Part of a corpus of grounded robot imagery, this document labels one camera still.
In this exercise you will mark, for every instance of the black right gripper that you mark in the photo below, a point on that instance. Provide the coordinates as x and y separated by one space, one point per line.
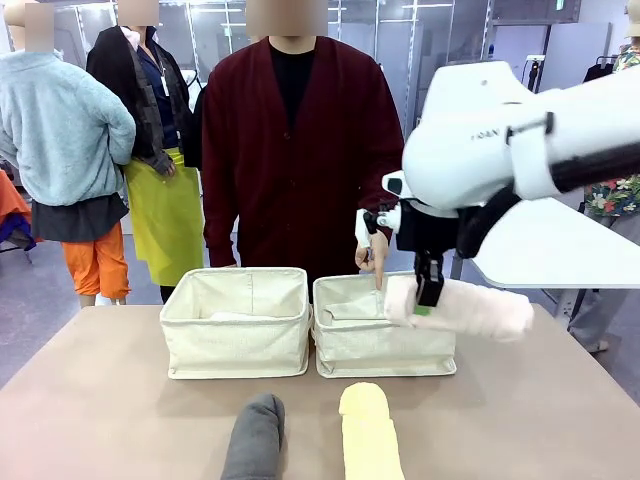
425 230

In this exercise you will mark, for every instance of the pink towel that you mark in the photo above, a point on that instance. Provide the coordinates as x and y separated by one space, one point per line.
475 310

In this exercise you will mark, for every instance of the yellow towel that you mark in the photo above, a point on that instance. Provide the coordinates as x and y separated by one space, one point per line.
367 430

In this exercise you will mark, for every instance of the grey towel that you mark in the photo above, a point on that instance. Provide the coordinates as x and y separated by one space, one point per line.
255 435

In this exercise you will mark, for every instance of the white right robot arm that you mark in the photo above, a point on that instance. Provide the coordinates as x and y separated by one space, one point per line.
475 150

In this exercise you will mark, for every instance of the person's right forearm maroon sleeve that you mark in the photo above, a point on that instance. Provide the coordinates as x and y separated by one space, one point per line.
217 220

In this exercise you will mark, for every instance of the person's left forearm maroon sleeve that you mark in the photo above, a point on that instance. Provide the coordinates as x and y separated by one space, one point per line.
382 200

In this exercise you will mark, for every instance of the person's left hand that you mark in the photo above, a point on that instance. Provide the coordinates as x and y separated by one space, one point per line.
377 250

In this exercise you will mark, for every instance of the cream fabric basket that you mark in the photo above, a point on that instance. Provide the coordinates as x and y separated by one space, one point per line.
370 350
240 345

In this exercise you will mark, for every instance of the white table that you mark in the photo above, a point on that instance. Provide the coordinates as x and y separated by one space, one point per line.
560 250

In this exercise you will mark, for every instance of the person in maroon cardigan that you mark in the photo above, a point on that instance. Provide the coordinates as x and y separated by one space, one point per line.
300 165

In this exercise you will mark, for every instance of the mannequin in floral shirt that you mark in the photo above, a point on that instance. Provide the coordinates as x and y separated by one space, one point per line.
612 200

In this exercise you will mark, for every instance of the black tripod stand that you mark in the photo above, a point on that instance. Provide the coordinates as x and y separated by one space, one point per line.
534 75

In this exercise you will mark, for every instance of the black hanging garment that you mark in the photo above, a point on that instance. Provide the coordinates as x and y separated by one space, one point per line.
597 72

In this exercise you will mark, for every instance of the mannequin black coat yellow skirt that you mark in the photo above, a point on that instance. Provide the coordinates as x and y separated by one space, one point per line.
160 210

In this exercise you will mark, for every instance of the bald mannequin in black clothes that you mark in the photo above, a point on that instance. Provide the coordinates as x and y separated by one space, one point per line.
197 130

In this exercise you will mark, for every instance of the black clothes rack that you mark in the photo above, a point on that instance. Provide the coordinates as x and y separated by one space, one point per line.
605 60

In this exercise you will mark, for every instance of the mannequin in light blue fleece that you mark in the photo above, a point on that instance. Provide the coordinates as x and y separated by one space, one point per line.
60 125

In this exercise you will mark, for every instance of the orange cloth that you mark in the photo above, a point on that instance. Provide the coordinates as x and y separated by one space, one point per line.
10 200

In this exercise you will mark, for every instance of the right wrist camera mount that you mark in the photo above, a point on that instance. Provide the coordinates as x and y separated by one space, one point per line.
380 219

